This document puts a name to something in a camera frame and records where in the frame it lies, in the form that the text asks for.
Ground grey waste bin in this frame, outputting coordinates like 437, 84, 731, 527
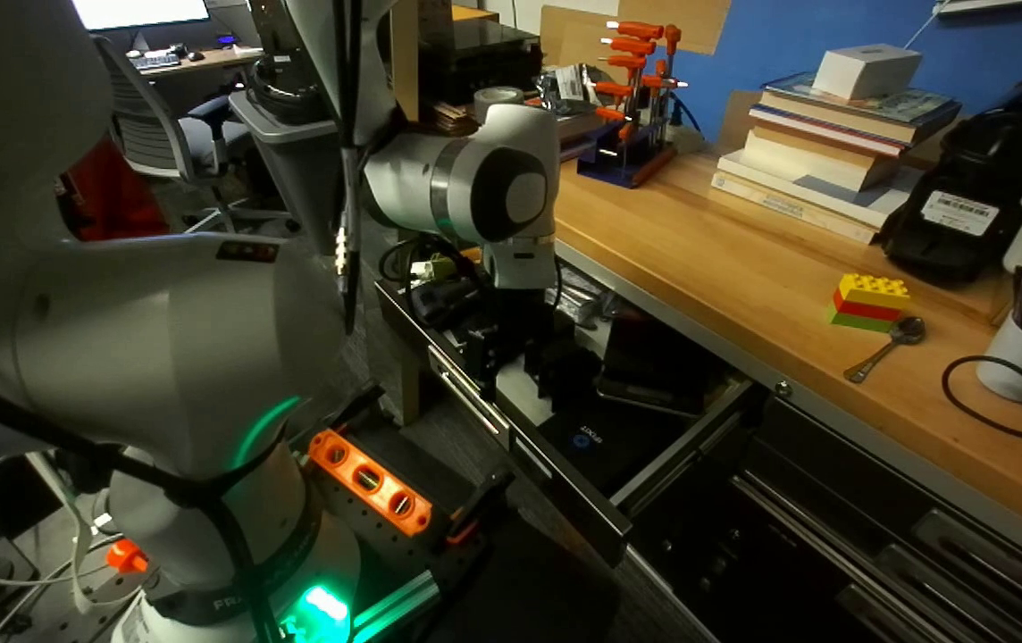
230, 94, 345, 258

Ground black label printer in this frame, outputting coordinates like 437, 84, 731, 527
877, 88, 1022, 287

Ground black box blue logo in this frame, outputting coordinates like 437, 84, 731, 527
540, 401, 699, 494

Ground metal drawer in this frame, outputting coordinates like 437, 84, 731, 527
382, 274, 752, 561

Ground black cable loop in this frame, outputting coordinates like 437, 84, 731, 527
939, 350, 1022, 444

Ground white box on books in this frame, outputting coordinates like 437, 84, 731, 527
814, 41, 923, 100

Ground stacked toy bricks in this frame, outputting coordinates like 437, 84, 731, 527
833, 271, 910, 333

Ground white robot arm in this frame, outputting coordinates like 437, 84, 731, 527
0, 0, 361, 643

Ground office chair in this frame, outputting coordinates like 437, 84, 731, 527
98, 45, 249, 230

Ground metal spoon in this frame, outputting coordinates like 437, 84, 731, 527
844, 314, 927, 386

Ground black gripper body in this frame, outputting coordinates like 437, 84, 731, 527
460, 288, 573, 386

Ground stack of books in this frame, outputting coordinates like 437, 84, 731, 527
710, 76, 956, 241

